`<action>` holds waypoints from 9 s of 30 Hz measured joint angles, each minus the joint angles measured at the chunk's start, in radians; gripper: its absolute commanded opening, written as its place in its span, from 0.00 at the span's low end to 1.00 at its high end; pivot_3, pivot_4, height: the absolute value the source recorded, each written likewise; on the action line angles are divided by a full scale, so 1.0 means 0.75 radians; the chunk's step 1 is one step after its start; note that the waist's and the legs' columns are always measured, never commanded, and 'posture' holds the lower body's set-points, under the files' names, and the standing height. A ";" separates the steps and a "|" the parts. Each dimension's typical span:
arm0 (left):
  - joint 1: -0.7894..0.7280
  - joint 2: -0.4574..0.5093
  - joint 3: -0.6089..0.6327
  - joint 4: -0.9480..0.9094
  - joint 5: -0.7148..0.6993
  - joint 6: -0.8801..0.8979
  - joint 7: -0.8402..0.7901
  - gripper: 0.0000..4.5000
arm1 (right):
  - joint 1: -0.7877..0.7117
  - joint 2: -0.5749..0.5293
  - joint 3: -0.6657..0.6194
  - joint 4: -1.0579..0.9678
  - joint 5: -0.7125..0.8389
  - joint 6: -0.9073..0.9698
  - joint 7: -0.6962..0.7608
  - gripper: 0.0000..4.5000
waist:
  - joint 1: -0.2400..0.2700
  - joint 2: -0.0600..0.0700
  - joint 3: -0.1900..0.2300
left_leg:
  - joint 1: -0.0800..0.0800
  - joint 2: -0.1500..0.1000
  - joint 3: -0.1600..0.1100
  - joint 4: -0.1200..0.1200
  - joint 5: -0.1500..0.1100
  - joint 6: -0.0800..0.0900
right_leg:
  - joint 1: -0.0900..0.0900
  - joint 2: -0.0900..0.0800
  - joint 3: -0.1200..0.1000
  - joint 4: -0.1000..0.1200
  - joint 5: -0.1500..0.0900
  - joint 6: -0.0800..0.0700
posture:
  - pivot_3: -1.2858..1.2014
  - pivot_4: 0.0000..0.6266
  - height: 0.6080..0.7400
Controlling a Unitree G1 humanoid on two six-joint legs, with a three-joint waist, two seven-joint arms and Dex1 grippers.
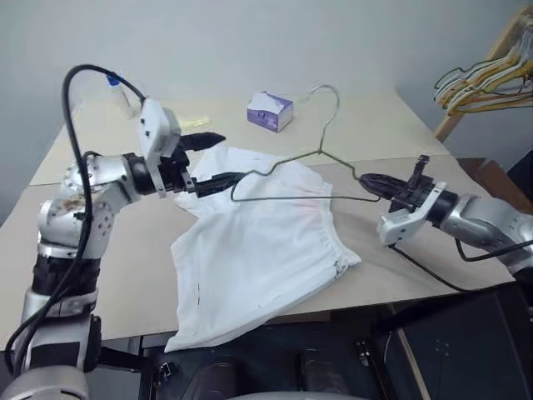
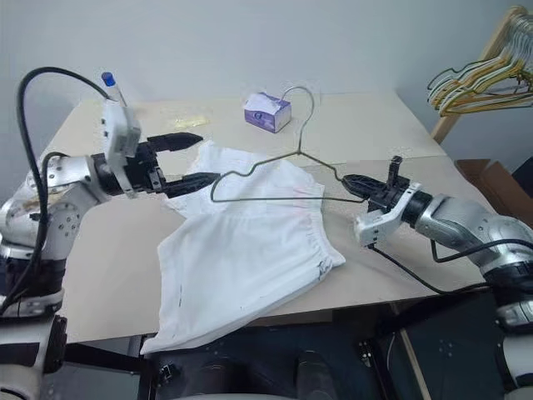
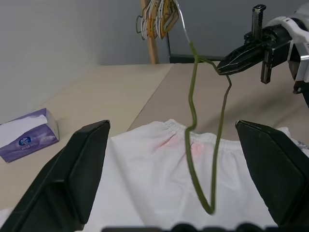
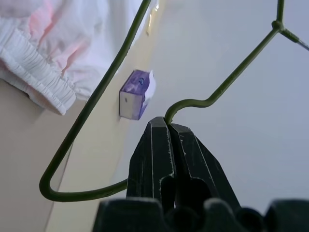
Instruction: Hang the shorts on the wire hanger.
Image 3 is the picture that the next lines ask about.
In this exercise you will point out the white shorts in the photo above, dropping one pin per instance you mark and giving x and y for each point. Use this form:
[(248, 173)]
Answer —
[(149, 174)]

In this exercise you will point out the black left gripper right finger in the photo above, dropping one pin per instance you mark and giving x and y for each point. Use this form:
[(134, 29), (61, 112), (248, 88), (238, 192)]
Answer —
[(277, 174)]

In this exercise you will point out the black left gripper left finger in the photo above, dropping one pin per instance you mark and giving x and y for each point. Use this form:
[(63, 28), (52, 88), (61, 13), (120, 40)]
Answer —
[(55, 183)]

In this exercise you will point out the white tissue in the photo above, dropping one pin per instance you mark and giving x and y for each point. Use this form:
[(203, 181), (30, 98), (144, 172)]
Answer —
[(19, 129)]

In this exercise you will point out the purple tissue box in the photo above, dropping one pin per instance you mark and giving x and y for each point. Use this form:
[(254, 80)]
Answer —
[(29, 145)]

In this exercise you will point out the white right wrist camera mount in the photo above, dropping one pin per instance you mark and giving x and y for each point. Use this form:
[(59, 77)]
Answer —
[(300, 60)]

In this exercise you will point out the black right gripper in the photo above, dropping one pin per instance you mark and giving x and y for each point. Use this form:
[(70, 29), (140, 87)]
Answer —
[(277, 39)]

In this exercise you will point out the wooden post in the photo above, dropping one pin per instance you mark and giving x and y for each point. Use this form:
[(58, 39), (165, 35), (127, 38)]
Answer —
[(152, 52)]

